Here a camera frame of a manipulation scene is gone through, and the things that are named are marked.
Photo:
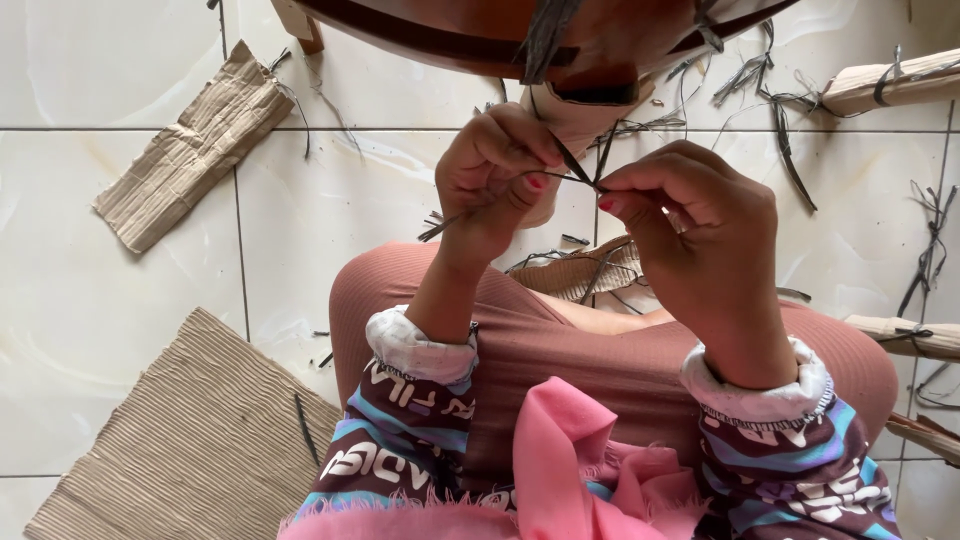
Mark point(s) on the creased flat cardboard piece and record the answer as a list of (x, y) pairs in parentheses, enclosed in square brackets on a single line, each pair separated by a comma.
[(195, 146)]

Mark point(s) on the pink fringed scarf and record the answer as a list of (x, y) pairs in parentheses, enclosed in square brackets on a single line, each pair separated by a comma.
[(562, 457)]

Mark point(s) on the person's patterned sleeve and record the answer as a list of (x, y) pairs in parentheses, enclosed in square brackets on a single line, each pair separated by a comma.
[(405, 427), (787, 457)]

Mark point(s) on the bundle of black strips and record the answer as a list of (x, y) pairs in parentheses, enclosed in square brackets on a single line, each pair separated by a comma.
[(546, 37)]

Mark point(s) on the short black strip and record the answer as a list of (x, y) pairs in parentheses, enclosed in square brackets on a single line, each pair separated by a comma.
[(306, 431)]

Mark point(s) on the person's right patterned sleeve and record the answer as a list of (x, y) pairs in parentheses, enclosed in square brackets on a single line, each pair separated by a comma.
[(787, 457)]

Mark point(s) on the small curved cardboard piece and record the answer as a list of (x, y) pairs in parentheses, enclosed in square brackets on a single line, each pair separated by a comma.
[(562, 274)]

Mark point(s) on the tied cardboard roll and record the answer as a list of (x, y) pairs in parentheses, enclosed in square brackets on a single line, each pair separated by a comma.
[(930, 435), (915, 337), (900, 82)]

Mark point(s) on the person's brown ribbed trousers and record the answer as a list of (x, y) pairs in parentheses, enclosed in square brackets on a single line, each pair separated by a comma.
[(540, 337)]

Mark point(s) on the brown wooden chair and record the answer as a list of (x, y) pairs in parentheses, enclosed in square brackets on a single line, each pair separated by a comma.
[(465, 30)]

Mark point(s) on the person's right hand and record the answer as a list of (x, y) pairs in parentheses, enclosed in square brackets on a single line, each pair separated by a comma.
[(712, 240)]

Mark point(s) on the person's left patterned sleeve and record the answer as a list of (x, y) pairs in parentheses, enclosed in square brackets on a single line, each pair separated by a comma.
[(405, 427)]

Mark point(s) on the scattered black strip scraps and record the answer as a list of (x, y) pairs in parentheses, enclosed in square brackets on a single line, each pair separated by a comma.
[(785, 150)]

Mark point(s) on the thin black plastic strip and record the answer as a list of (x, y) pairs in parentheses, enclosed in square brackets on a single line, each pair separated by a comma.
[(574, 163)]

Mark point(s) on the cardboard-wrapped chair leg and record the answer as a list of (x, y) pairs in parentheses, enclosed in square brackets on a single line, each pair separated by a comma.
[(577, 120)]

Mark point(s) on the person's left hand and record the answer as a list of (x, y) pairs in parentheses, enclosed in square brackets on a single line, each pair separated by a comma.
[(472, 187)]

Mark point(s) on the large corrugated cardboard sheet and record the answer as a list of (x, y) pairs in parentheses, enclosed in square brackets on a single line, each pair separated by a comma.
[(187, 442)]

